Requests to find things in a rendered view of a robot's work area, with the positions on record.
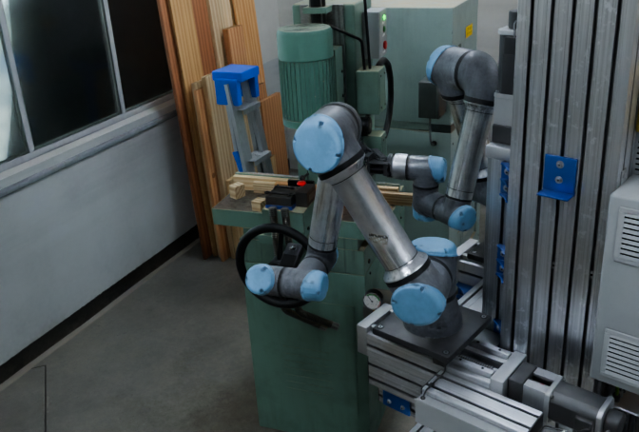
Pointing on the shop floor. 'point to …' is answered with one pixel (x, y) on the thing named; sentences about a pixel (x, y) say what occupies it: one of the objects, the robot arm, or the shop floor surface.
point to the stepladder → (246, 87)
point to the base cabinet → (316, 361)
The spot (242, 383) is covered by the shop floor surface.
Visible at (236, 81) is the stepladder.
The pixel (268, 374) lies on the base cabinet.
